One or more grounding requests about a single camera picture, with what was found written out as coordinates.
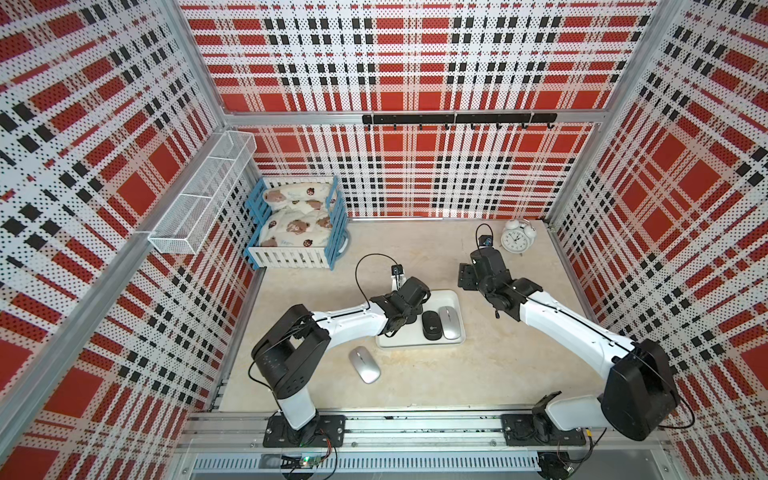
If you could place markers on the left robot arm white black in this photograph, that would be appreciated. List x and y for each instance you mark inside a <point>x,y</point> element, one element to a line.
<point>289,353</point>

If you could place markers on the white wire mesh shelf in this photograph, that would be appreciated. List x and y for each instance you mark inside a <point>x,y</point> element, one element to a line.
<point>215,172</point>

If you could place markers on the right camera cable black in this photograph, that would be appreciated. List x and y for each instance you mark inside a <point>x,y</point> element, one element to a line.
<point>483,229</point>

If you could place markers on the black wall hook rail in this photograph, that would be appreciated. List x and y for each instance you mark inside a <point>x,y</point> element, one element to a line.
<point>522,119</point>

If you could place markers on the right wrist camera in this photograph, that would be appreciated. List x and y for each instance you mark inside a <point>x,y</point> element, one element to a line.
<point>485,241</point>

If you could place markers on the bear print blanket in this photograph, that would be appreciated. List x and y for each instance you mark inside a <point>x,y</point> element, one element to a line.
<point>291,228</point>

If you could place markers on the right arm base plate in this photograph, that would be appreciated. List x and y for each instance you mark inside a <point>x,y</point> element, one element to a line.
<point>537,430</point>

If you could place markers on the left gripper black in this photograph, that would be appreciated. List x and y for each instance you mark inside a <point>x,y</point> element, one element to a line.
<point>418,309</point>

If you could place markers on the silver mouse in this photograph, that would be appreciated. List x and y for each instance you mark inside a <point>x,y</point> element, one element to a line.
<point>450,323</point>
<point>365,365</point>

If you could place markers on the black mouse with logo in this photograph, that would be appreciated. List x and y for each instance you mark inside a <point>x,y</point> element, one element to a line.
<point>431,325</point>

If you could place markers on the bear print pillow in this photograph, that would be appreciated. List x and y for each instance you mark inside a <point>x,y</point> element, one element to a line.
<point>302,197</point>

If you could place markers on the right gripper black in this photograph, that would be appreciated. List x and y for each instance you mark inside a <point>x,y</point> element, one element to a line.
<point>466,274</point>

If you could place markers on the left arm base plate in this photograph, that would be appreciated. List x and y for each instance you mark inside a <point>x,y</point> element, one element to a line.
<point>321,431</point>

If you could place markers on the white twin-bell alarm clock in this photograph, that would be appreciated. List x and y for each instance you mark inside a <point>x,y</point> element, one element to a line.
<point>518,236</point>

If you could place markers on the green circuit board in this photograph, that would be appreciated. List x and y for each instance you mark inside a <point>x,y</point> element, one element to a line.
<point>302,462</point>

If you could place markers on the aluminium front rail frame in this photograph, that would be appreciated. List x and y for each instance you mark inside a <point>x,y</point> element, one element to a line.
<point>415,444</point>

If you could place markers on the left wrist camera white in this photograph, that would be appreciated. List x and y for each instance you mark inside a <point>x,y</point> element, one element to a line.
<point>397,276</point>

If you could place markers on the white plastic storage tray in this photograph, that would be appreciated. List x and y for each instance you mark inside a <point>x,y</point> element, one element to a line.
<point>411,335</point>

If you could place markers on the blue white toy crib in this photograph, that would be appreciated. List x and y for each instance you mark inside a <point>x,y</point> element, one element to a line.
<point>313,257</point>

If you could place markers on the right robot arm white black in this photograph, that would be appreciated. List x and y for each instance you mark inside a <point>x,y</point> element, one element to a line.
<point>639,391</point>

